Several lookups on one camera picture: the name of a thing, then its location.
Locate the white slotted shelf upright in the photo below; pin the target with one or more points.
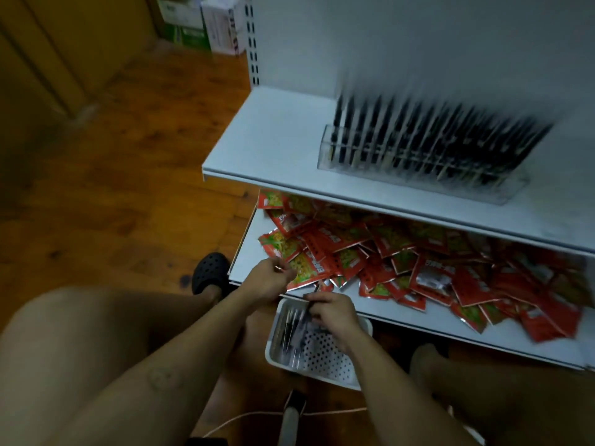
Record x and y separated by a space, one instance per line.
252 39

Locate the white metal shelf board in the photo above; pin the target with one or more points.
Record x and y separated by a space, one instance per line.
288 134
427 320

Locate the row of black pens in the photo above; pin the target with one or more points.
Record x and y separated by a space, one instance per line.
437 139

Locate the person's left forearm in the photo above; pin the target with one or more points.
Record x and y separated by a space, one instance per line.
176 366

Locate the person's right leg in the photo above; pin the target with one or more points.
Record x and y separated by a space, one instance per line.
511 404

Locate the clear acrylic pen rack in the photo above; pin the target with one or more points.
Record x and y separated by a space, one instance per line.
418 176

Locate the pile of red snack packets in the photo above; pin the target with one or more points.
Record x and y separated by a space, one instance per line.
418 269

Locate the person's leg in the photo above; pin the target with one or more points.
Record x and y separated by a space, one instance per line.
74 357
511 404

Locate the person's left leg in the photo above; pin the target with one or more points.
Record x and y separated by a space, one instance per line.
74 357

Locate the black perforated clog shoe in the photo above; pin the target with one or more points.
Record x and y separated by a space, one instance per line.
210 273

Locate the person's right fingers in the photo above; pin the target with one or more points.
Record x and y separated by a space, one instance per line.
318 304

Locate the white and black handheld device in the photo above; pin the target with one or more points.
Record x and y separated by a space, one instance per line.
292 420

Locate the white perforated plastic basket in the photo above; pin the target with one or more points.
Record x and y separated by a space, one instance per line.
325 357

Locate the white shelf back panel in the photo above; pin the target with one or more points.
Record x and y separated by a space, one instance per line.
418 41

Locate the person's right forearm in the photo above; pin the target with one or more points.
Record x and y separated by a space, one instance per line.
395 394

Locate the green and white cardboard box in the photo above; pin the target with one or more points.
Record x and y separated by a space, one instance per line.
183 23

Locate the bundle of black pens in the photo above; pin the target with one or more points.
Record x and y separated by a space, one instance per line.
293 336

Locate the person's right hand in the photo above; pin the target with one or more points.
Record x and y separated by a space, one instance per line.
337 318

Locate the person's left fingers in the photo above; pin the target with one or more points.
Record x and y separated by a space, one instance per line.
282 271

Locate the person's left hand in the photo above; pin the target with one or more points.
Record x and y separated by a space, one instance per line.
267 281

